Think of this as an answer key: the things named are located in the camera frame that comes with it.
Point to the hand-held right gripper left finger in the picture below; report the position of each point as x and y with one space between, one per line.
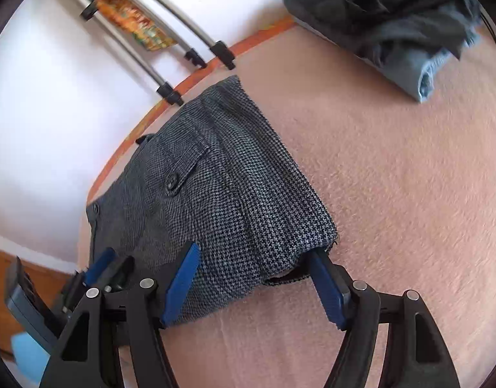
182 285

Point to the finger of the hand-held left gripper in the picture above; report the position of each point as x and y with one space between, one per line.
119 270
100 264

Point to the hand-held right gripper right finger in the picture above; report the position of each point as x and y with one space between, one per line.
328 293

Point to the grey houndstooth pants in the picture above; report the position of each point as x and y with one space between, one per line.
215 194

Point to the light blue object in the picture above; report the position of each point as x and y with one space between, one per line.
29 353

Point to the pink blanket with orange trim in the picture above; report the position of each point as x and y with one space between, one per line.
393 210

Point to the metal tripod leg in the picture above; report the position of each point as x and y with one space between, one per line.
126 54
151 14
179 16

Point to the blue folded jeans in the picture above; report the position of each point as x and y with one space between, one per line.
417 72

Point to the dark grey folded garment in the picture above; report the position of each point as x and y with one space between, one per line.
312 8

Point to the black garment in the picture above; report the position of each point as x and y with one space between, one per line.
393 4

